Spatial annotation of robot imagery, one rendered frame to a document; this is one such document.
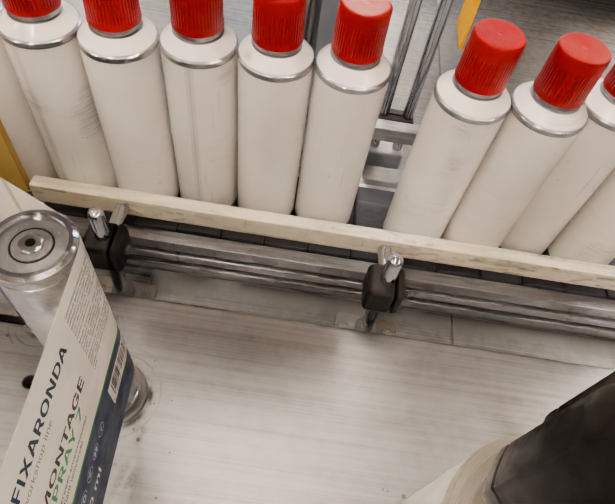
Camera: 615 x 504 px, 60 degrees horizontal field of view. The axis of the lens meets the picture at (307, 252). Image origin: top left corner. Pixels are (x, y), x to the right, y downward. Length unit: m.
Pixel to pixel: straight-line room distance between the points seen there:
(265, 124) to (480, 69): 0.15
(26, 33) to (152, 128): 0.10
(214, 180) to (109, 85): 0.11
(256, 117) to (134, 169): 0.11
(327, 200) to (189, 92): 0.14
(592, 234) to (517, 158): 0.12
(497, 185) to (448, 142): 0.06
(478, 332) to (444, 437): 0.14
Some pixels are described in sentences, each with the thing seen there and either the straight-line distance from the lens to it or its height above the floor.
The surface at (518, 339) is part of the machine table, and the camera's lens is 0.54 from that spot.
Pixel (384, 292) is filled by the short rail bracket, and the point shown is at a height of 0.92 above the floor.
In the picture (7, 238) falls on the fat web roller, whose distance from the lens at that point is 0.26.
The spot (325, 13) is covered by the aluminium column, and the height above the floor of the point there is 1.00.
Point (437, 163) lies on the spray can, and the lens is 0.39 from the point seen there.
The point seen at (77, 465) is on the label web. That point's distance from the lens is 0.29.
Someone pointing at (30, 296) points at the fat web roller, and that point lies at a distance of 0.25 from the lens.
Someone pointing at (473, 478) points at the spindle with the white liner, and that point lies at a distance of 0.22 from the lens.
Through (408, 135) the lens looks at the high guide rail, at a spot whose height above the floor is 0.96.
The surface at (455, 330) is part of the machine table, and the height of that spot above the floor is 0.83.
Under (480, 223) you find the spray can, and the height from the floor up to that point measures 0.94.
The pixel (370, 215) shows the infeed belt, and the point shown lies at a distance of 0.50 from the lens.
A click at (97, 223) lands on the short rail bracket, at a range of 0.41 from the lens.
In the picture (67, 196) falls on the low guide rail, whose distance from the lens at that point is 0.48.
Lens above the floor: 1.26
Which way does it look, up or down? 55 degrees down
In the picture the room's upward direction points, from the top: 11 degrees clockwise
